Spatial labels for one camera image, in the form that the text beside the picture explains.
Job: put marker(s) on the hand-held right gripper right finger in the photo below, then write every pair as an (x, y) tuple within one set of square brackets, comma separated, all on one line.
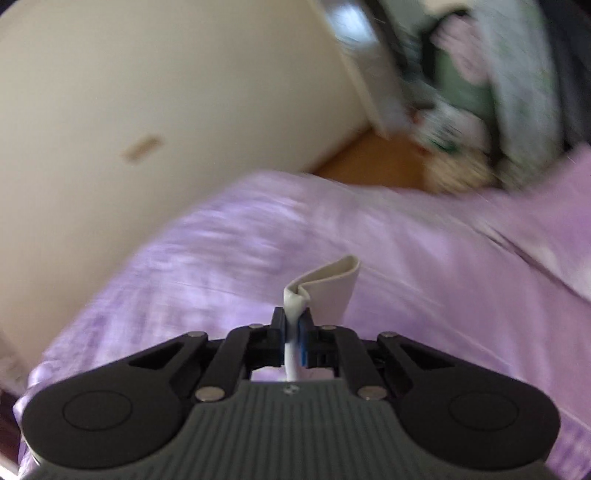
[(303, 342)]

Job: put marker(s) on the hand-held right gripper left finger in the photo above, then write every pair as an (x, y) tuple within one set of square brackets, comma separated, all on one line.
[(278, 339)]

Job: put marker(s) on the white printed t-shirt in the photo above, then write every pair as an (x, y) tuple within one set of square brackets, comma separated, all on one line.
[(328, 290)]

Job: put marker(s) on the purple bed blanket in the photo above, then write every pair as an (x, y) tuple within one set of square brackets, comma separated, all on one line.
[(415, 277)]

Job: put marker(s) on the dark green cloth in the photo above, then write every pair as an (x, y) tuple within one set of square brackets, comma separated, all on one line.
[(461, 92)]

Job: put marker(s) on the pale patterned cloth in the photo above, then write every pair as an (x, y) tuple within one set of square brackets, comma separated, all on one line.
[(521, 83)]

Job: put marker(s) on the tan wall outlet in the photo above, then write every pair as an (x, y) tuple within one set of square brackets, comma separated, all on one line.
[(141, 149)]

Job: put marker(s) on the white door frame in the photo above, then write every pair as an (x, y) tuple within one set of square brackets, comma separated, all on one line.
[(374, 83)]

